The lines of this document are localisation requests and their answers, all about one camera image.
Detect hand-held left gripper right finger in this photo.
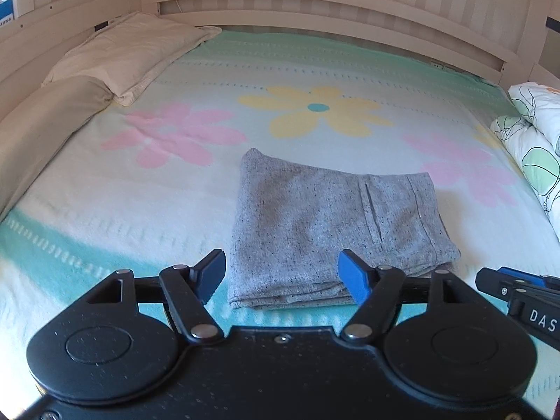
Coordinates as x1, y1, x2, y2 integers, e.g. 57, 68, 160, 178
338, 248, 477, 344

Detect beige pillow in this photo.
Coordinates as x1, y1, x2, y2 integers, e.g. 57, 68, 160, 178
0, 76, 115, 222

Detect white wooden bed frame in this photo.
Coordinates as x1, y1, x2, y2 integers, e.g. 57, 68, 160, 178
0, 0, 560, 123

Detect grey speckled pants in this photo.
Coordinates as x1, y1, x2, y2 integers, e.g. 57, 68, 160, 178
227, 148, 461, 312

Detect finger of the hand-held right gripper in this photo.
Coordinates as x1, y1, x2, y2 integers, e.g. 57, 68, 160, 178
475, 266, 560, 303

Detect floral printed blanket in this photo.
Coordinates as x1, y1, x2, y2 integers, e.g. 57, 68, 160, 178
0, 26, 560, 420

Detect blue box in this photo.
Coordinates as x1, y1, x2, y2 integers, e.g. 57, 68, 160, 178
0, 0, 17, 29

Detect white leaf-pattern pillows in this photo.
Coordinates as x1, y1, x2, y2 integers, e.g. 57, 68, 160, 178
489, 81, 560, 242

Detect white pillow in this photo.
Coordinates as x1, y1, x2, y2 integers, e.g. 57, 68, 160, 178
41, 12, 223, 106

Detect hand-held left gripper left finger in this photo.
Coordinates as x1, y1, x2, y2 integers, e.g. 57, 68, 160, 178
85, 248, 226, 344

